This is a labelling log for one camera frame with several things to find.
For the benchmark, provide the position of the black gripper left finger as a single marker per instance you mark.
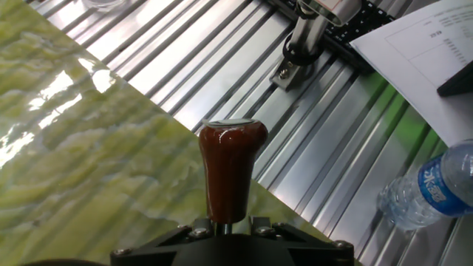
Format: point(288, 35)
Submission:
point(155, 251)

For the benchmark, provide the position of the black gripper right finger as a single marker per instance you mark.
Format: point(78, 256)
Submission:
point(318, 251)

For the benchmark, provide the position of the clear water bottle blue label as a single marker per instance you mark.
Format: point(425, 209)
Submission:
point(406, 199)

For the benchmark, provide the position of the green marble pattern mat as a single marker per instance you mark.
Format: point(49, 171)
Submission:
point(74, 166)

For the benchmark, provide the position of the black flat plate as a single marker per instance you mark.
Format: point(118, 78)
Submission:
point(458, 83)

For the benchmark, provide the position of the white paper sheet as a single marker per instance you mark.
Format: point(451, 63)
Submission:
point(414, 44)

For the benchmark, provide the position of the clear glass mug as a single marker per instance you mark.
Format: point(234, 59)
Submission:
point(103, 3)

